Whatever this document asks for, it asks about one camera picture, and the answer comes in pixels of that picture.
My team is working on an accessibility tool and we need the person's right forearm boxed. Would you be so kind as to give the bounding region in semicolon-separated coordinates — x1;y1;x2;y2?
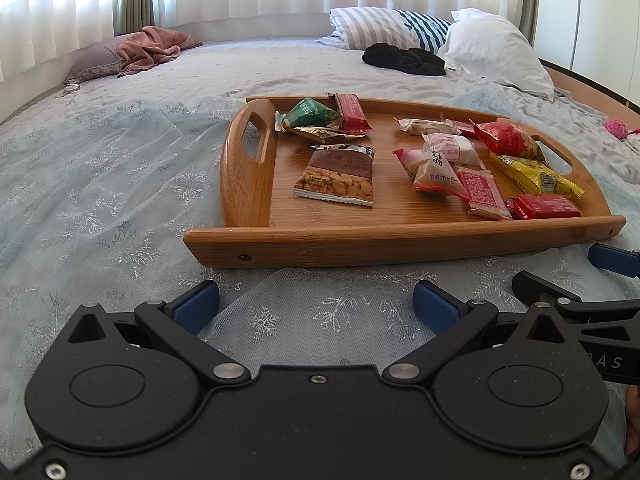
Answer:
624;385;640;461

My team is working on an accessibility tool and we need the grey bed sheet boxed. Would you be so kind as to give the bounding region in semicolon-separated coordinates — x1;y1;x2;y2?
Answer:
0;35;640;186

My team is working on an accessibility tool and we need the red edged pastry packet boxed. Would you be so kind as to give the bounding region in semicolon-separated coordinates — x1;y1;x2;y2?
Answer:
392;147;467;196

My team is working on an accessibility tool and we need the striped pillow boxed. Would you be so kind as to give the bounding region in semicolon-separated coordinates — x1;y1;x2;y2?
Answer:
316;6;453;53

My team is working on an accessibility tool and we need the wooden bed headboard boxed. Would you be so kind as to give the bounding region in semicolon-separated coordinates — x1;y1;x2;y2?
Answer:
537;57;640;116

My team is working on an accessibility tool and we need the wooden tray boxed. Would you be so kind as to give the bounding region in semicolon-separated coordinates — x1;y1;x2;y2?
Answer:
182;94;627;268

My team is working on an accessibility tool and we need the white wardrobe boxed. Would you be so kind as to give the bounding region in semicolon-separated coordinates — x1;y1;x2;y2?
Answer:
532;0;640;106

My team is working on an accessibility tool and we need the small red snack packet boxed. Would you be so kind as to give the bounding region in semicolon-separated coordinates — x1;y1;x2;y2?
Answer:
506;194;582;221

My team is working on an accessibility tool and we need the small gold snack packet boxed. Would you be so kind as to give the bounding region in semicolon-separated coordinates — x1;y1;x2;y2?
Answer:
285;125;353;145

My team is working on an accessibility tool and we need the purple pillow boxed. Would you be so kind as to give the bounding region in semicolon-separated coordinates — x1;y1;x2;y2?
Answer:
62;42;126;83

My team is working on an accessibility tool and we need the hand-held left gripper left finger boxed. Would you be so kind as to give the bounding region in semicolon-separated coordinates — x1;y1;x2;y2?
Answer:
65;280;252;386

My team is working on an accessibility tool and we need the white pillow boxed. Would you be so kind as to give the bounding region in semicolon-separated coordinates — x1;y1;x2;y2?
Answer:
437;8;556;101

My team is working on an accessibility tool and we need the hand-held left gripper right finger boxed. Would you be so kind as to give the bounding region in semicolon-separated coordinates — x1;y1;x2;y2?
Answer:
382;280;576;386

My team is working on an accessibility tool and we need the red gold-edged pastry packet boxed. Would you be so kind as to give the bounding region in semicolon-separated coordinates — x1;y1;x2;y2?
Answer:
472;121;547;163

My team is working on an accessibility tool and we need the brown almond snack packet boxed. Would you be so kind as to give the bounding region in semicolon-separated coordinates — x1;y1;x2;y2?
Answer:
292;144;376;207

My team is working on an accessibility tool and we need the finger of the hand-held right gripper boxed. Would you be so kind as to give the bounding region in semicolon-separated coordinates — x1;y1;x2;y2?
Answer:
587;242;640;278
512;270;586;313

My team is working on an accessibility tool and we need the clear cracker packet red label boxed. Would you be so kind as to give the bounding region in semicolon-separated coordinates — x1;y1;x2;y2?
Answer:
440;117;483;139
456;167;515;221

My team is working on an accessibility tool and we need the black cloth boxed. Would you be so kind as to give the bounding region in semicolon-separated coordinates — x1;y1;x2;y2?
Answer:
361;42;447;77

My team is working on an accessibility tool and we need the long red snack packet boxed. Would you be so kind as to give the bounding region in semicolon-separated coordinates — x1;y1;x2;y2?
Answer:
327;92;373;137

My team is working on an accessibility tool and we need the pink white pastry packet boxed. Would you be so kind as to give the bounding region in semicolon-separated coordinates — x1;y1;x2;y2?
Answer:
422;132;485;168

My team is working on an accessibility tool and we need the beige nut candy packet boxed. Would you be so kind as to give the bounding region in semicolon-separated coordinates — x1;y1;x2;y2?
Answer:
394;116;463;137

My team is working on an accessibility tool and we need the pink cloth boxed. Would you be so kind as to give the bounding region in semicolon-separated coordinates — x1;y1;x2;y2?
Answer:
116;26;204;78

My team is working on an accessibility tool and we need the green snack packet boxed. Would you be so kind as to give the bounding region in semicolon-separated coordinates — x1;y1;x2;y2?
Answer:
276;97;343;133

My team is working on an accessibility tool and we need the yellow snack packet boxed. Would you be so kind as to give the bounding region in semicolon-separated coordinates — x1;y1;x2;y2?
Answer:
489;152;585;200

